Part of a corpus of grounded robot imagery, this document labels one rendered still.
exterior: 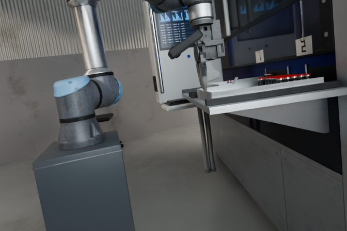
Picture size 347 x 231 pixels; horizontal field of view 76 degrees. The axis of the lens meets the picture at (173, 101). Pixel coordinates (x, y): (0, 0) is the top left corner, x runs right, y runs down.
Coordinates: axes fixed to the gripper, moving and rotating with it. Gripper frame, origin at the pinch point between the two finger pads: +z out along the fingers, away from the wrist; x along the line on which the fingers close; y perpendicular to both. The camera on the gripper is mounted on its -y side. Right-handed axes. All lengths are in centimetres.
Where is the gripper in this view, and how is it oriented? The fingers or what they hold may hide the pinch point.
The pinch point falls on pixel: (202, 87)
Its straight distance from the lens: 70.3
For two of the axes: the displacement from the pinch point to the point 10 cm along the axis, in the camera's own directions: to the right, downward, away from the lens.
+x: -0.7, -0.9, 9.9
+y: 9.9, -1.4, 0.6
